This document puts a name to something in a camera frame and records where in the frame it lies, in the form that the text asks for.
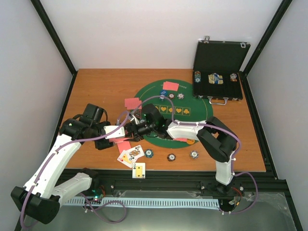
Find blue orange 10 chip stack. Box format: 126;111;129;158
190;151;199;159

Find black poker case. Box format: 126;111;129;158
192;36;250;105

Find round green poker mat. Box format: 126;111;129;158
135;79;213;149

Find black triangular all-in button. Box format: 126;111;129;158
134;110;141;119

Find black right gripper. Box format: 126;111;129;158
122;121;156;142

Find two of spades card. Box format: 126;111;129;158
132;162;146;179

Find chip stack in case right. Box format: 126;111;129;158
230;73;238;82

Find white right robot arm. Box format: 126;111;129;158
124;103;242;185

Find brown chips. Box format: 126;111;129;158
168;93;175;100

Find blue 50 chip stack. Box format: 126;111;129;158
144;149;154;158

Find brown 100 chip stack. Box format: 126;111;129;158
167;154;176;162

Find orange big blind button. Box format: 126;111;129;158
187;139;195;145

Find two of hearts card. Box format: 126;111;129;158
117;150;137;168

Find card pack in case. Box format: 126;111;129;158
208;73;223;85

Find light blue cable duct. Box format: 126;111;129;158
64;196;220;209

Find blue orange chips top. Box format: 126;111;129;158
177;93;184;100

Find chip stack in case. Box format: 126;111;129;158
194;71;201;83
230;73;238;82

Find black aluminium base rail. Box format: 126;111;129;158
95;169;290;199

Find queen face card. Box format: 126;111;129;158
127;145;145;161

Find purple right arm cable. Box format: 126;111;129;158
129;95;258;215

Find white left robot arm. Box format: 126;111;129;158
11;103;110;224

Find chip stack in case left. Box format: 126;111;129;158
194;71;201;83

